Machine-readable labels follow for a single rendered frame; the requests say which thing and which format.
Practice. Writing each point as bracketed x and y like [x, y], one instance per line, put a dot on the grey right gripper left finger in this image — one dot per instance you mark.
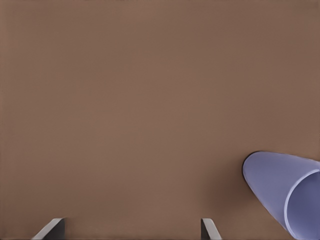
[53, 230]

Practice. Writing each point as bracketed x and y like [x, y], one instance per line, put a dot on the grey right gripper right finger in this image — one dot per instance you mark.
[209, 230]

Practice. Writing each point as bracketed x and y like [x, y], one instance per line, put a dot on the lavender blue cup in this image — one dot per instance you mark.
[270, 180]

